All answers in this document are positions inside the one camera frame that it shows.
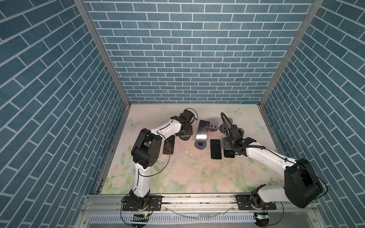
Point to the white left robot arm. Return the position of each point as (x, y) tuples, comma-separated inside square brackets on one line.
[(146, 150)]

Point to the aluminium corner post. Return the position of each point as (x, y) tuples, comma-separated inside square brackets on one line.
[(312, 11), (85, 15)]

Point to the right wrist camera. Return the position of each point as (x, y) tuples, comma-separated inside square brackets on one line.
[(235, 133)]

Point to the grey stand centre right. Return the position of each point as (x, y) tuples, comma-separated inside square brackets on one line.
[(200, 145)]

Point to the grey stand rear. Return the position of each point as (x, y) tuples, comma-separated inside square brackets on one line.
[(214, 125)]

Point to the black phone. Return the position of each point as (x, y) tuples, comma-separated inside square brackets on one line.
[(202, 131), (168, 146), (215, 147), (229, 153)]

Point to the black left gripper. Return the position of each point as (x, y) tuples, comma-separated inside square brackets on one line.
[(189, 130)]

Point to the aluminium corner post left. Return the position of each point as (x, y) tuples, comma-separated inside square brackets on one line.
[(85, 15)]

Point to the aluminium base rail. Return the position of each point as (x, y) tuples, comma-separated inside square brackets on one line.
[(180, 203)]

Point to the grey stand wooden base right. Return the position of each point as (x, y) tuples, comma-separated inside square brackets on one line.
[(223, 129)]

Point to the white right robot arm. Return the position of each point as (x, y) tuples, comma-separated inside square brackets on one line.
[(300, 184)]

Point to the aluminium corner post right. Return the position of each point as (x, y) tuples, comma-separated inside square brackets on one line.
[(312, 11)]

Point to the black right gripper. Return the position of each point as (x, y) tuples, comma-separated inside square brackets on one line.
[(225, 143)]

